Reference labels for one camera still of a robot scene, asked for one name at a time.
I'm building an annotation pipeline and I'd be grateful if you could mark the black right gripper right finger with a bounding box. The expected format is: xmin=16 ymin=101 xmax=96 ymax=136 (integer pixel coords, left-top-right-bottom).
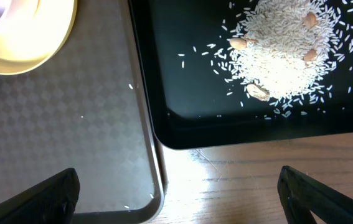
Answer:
xmin=277 ymin=166 xmax=353 ymax=224

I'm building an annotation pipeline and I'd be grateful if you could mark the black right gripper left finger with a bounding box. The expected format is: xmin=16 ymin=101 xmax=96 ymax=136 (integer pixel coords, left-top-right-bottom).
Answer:
xmin=0 ymin=168 xmax=80 ymax=224

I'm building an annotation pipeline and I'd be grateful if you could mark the brown serving tray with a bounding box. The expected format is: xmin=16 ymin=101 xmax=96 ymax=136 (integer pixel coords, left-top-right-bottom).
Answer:
xmin=0 ymin=1 xmax=164 ymax=223

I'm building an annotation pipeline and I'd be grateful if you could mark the black plastic tray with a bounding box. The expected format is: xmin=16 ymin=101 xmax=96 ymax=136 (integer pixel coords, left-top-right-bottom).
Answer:
xmin=129 ymin=1 xmax=353 ymax=149

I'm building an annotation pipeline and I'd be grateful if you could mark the pile of rice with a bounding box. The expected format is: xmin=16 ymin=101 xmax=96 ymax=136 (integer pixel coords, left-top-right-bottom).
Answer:
xmin=177 ymin=0 xmax=353 ymax=121

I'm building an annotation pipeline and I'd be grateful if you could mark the yellow plate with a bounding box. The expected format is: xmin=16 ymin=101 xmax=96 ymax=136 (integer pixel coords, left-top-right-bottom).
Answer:
xmin=0 ymin=0 xmax=78 ymax=75

